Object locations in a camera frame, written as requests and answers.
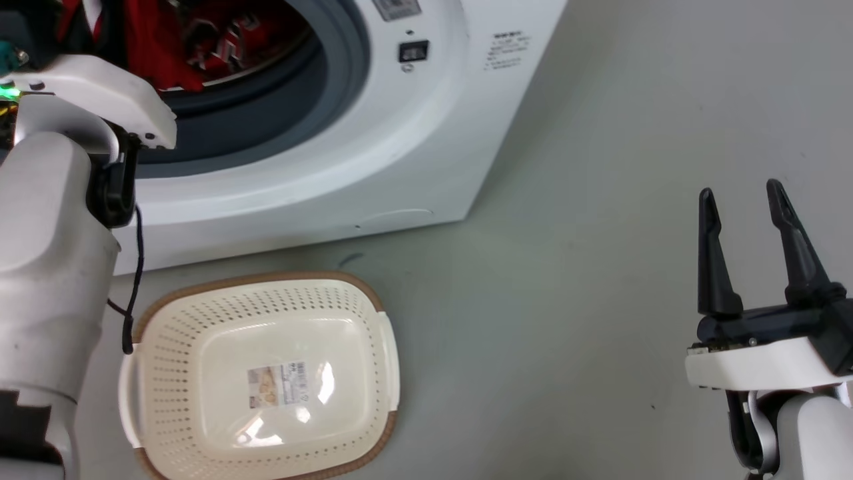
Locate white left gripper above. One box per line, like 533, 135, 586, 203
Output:
0, 53, 178, 151

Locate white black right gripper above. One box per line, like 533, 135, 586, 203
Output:
685, 178, 853, 391

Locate red patterned clothes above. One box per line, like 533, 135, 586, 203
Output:
55, 0, 314, 93

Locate white front-load washing machine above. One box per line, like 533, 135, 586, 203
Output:
0, 0, 569, 276

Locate cream perforated laundry basket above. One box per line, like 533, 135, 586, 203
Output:
118, 271, 401, 480

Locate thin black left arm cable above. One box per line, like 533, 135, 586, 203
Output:
107, 203, 146, 355

